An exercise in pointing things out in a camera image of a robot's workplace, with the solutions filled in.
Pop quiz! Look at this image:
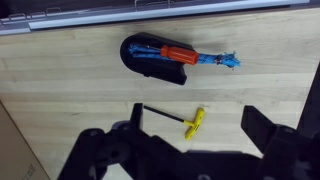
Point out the yellow T-handle hex key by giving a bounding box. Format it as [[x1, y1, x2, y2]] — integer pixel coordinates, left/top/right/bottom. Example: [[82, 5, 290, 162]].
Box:
[[144, 106, 205, 140]]

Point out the cardboard box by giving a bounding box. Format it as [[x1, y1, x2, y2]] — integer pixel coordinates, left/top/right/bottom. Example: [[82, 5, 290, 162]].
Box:
[[0, 104, 50, 180]]

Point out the orange handled screwdriver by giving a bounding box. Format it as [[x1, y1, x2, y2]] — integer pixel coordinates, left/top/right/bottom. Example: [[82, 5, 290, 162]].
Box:
[[133, 45, 199, 65]]

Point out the black bowl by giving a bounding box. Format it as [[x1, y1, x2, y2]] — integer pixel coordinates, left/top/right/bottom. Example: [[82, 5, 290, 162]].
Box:
[[120, 32, 193, 85]]

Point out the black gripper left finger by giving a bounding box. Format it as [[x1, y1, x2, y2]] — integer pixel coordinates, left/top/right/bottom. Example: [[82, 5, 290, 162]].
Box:
[[130, 103, 143, 130]]

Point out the grey metal rail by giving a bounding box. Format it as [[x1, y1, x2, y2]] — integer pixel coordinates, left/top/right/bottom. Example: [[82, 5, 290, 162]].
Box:
[[0, 0, 310, 35]]

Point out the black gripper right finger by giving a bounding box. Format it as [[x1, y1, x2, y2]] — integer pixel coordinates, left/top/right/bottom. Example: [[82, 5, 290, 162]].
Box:
[[241, 105, 277, 154]]

